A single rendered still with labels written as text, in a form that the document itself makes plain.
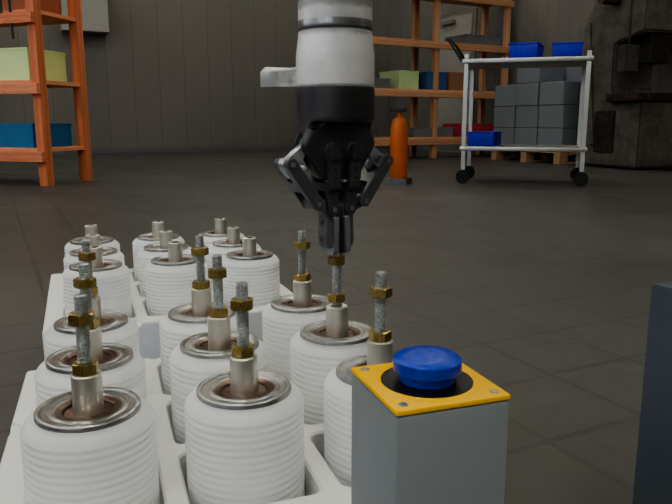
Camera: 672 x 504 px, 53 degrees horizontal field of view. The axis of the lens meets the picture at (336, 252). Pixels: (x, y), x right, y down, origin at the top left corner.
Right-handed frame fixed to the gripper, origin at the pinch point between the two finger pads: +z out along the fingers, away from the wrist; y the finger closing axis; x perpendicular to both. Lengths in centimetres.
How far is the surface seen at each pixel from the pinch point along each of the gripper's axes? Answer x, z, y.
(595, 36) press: 399, -100, 610
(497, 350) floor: 36, 36, 66
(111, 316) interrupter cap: 18.5, 10.0, -17.3
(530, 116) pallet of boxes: 488, -18, 621
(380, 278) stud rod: -11.5, 1.9, -3.5
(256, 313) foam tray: 34.7, 17.9, 9.2
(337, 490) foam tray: -14.7, 17.5, -10.1
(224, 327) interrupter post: 2.2, 8.2, -11.4
